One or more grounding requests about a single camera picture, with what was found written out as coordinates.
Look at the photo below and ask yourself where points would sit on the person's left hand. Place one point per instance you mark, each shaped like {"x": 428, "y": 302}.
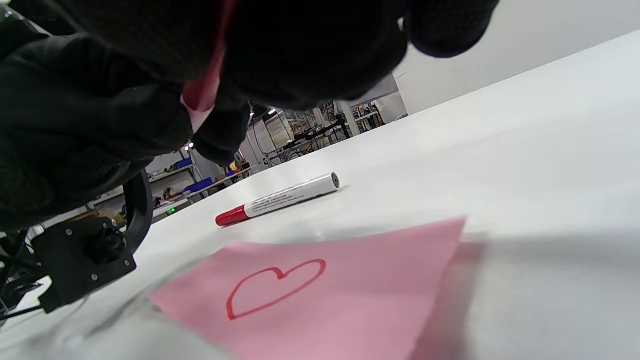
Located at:
{"x": 75, "y": 125}

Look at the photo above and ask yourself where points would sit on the white marker with red cap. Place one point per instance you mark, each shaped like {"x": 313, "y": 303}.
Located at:
{"x": 290, "y": 195}

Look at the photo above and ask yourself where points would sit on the person's right hand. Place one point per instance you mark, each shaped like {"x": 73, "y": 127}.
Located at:
{"x": 325, "y": 50}

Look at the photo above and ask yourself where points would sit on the pink heart outline paper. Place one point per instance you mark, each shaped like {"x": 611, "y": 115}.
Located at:
{"x": 360, "y": 300}

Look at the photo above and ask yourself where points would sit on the blue storage bin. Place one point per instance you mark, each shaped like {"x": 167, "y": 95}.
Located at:
{"x": 200, "y": 185}
{"x": 183, "y": 163}

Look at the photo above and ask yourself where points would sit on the red glitter glue pen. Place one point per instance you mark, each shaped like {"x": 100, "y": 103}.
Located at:
{"x": 207, "y": 85}

